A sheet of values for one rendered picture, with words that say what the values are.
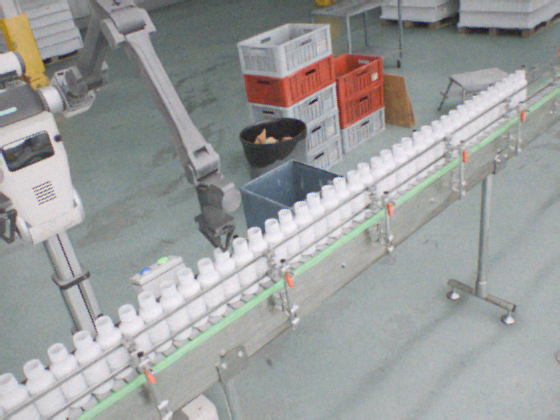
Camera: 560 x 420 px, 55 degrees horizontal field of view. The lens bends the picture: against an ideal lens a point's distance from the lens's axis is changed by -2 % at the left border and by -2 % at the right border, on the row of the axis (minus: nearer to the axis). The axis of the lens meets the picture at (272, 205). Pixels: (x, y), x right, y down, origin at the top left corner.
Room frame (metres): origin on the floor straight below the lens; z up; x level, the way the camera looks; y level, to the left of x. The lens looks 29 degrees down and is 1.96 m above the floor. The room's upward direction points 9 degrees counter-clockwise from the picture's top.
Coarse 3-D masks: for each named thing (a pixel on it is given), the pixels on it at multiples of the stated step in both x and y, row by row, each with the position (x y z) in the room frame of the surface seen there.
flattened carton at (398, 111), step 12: (384, 84) 4.62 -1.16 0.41; (396, 84) 4.52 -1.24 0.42; (384, 96) 4.66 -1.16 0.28; (396, 96) 4.56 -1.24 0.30; (408, 96) 4.48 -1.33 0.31; (384, 108) 4.70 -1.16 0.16; (396, 108) 4.59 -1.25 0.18; (408, 108) 4.49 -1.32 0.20; (384, 120) 4.72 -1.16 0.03; (396, 120) 4.62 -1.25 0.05; (408, 120) 4.51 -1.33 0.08
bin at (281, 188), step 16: (272, 176) 2.11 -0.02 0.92; (288, 176) 2.16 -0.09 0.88; (304, 176) 2.14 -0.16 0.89; (320, 176) 2.06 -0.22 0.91; (256, 192) 2.05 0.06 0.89; (272, 192) 2.10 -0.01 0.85; (288, 192) 2.16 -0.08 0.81; (304, 192) 2.15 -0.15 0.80; (320, 192) 1.85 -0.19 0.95; (256, 208) 1.93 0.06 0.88; (272, 208) 1.85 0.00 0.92; (288, 208) 1.77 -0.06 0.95; (256, 224) 1.95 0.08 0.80
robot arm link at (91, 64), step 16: (96, 0) 1.37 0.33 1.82; (112, 0) 1.39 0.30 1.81; (128, 0) 1.39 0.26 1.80; (96, 16) 1.41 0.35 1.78; (112, 16) 1.33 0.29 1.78; (128, 16) 1.34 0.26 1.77; (96, 32) 1.44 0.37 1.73; (128, 32) 1.34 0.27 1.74; (96, 48) 1.48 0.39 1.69; (80, 64) 1.57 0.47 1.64; (96, 64) 1.54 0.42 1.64; (80, 80) 1.57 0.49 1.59
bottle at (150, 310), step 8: (144, 296) 1.09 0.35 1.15; (152, 296) 1.08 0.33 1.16; (144, 304) 1.06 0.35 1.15; (152, 304) 1.07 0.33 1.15; (160, 304) 1.09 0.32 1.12; (144, 312) 1.06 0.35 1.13; (152, 312) 1.06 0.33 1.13; (160, 312) 1.07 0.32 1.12; (144, 320) 1.05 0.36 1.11; (152, 320) 1.05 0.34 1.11; (152, 328) 1.05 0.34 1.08; (160, 328) 1.06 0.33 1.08; (168, 328) 1.09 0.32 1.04; (152, 336) 1.05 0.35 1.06; (160, 336) 1.05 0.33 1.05; (152, 344) 1.05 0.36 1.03; (168, 344) 1.06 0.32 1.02
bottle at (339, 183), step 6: (336, 180) 1.53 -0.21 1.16; (342, 180) 1.52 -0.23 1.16; (336, 186) 1.50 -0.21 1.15; (342, 186) 1.50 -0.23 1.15; (336, 192) 1.50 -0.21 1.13; (342, 192) 1.49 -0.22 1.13; (348, 192) 1.50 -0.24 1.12; (342, 198) 1.49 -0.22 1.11; (348, 204) 1.49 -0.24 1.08; (342, 210) 1.49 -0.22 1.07; (348, 210) 1.49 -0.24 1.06; (342, 216) 1.49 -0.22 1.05; (348, 216) 1.49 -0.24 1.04; (348, 222) 1.49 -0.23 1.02; (342, 228) 1.49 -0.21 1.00
